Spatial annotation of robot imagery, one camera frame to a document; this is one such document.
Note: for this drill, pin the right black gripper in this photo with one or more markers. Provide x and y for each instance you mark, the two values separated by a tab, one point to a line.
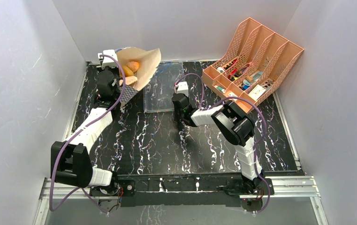
180	101

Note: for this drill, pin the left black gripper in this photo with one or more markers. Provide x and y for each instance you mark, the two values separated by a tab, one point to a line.
106	68

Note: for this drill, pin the brown checkered paper bag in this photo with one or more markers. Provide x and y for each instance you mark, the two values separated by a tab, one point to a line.
149	61

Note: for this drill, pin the pink sugared bread slice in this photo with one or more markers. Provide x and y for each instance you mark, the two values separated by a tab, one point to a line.
128	80

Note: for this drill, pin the orange fake donut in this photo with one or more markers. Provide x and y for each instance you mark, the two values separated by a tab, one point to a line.
127	71

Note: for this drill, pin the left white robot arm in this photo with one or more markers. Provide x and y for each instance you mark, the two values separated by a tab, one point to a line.
70	159

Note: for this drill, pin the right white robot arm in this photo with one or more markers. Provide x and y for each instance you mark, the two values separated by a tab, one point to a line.
236	127

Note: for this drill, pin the round orange fake bun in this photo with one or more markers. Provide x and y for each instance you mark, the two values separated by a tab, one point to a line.
133	66

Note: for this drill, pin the clear plastic tray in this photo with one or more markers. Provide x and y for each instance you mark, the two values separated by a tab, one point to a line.
159	91

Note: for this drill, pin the stationery items in rack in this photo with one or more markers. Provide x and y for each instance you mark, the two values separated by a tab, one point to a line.
234	75

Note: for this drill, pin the pink file organizer rack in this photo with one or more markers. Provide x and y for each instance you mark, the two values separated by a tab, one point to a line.
268	51

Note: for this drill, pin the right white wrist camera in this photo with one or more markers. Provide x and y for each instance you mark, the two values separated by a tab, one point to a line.
182	88

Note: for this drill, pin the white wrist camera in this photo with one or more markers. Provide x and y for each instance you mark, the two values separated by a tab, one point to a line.
105	58
182	88

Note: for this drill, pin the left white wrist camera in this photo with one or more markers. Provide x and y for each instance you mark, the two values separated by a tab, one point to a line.
105	58

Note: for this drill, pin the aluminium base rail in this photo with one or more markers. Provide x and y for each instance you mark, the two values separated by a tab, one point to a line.
289	198

